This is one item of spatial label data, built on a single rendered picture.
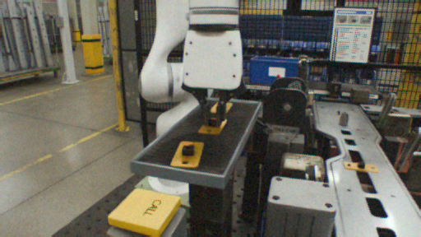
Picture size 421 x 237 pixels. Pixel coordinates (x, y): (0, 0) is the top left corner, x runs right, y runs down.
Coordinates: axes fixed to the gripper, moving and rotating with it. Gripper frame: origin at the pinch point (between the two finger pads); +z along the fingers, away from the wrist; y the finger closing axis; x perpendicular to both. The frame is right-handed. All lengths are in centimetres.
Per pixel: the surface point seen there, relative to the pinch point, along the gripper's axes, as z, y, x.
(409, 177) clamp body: 21, 49, 24
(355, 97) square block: 16, 49, 91
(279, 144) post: 9.5, 12.9, 10.5
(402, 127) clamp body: 19, 59, 59
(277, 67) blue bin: 6, 10, 105
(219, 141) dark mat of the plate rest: 2.7, 2.5, -6.3
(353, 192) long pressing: 18.7, 30.2, 8.9
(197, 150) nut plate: 2.4, 0.3, -11.2
